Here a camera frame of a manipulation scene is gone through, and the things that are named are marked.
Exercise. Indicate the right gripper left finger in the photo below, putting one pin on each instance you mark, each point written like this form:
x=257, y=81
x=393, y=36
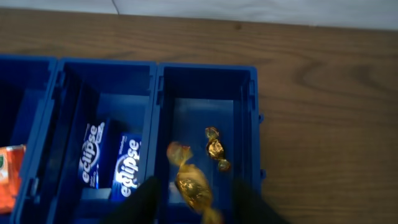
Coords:
x=143, y=202

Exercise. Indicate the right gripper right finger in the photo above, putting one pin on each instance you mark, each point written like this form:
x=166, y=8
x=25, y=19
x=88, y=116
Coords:
x=248, y=208

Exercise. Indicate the blue candy pack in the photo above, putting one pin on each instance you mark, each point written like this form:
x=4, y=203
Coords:
x=127, y=165
x=90, y=152

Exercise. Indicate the gold candy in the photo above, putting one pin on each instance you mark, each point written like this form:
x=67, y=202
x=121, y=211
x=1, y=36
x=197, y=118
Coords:
x=216, y=149
x=192, y=186

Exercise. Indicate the blue tray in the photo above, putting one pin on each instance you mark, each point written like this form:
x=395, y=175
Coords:
x=199, y=90

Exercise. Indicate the orange candy box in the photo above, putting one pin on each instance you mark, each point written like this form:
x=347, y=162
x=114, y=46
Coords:
x=11, y=177

